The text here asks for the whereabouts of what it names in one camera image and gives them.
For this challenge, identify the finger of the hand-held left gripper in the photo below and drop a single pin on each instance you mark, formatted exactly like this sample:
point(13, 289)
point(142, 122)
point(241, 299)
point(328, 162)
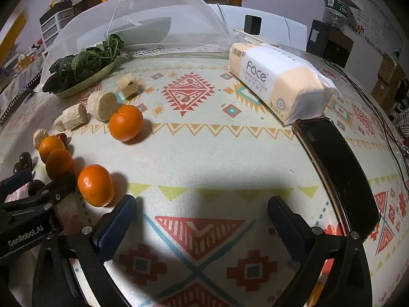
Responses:
point(60, 187)
point(19, 179)

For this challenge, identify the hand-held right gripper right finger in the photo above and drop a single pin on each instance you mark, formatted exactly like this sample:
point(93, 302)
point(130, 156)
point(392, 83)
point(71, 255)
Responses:
point(284, 227)

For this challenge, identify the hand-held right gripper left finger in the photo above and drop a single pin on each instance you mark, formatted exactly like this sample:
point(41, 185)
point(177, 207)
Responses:
point(116, 227)

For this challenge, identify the dark plum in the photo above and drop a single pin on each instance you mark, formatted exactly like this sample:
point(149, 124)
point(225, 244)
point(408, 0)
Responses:
point(25, 160)
point(16, 168)
point(35, 187)

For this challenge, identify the orange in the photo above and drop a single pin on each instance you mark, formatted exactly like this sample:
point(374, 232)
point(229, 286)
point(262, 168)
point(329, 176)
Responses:
point(49, 144)
point(126, 123)
point(59, 163)
point(96, 185)

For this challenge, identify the square-cut sugarcane piece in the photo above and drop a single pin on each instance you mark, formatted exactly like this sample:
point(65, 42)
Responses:
point(127, 86)

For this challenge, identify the red jujube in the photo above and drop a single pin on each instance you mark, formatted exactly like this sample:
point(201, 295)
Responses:
point(61, 138)

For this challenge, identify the black smartphone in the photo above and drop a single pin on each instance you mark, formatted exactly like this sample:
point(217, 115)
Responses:
point(338, 172)

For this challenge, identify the pale green oval plate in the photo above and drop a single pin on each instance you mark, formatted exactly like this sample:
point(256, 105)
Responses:
point(81, 87)

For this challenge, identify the bowl of green vegetables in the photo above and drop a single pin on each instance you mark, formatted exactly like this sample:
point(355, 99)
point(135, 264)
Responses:
point(83, 62)

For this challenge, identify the white plastic drawer unit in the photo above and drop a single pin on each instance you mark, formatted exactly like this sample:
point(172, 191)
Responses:
point(54, 27)

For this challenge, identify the stack of cardboard boxes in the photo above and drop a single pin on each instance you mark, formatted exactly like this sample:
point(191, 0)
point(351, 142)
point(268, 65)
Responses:
point(388, 76)

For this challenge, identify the black box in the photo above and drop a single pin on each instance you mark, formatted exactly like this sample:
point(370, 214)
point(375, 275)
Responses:
point(329, 41)

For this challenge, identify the white appliance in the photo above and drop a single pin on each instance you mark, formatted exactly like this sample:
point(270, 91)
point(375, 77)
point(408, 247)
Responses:
point(281, 28)

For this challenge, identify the white mesh food cover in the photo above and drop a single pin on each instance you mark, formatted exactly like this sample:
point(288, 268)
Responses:
point(143, 3)

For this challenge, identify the small black cube device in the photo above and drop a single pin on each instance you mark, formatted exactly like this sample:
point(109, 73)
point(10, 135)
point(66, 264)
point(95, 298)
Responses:
point(252, 24)

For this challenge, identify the clear water bottle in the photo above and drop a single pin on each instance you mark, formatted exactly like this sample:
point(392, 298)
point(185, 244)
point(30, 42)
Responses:
point(335, 9)

